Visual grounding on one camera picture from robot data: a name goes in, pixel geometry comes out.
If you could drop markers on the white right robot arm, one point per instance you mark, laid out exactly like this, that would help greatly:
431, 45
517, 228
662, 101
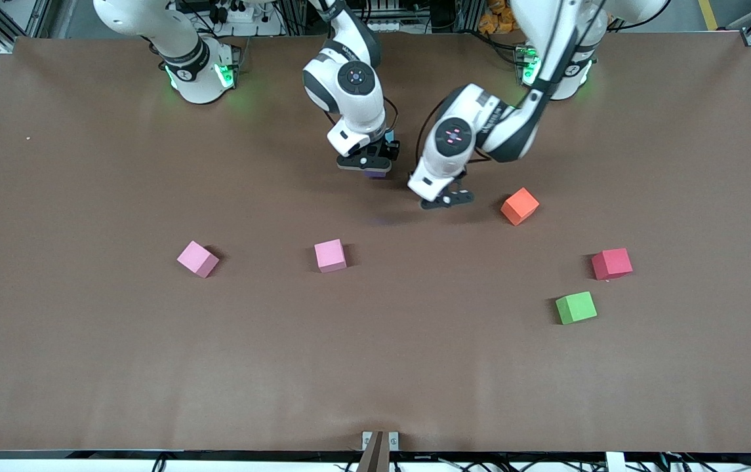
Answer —
352, 105

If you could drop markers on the bag of orange items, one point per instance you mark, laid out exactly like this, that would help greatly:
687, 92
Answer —
496, 19

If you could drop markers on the equipment rack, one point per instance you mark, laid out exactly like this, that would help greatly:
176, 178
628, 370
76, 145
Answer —
388, 13

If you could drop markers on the green foam cube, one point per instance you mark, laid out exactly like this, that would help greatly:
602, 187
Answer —
576, 308

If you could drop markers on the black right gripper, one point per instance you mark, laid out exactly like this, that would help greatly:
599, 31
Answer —
390, 147

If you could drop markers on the red foam cube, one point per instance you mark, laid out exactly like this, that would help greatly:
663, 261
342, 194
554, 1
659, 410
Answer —
611, 264

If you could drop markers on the brown wooden post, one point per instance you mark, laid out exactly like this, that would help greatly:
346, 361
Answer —
374, 455

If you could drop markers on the small metal bracket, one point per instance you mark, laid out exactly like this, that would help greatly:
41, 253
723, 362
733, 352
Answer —
366, 440

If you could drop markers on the pink foam cube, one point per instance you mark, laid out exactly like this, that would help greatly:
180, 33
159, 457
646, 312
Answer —
330, 255
197, 259

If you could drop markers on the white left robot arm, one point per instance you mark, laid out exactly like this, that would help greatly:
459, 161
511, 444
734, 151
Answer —
480, 124

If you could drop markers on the white block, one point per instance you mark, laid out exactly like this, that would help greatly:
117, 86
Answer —
615, 462

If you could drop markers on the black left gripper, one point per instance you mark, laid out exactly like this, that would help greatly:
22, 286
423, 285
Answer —
459, 177

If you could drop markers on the white power strip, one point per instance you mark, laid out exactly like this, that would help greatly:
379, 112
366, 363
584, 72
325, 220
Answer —
237, 14

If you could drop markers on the purple foam cube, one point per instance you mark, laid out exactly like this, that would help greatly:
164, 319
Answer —
376, 174

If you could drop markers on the orange foam cube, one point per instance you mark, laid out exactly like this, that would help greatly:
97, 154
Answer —
519, 206

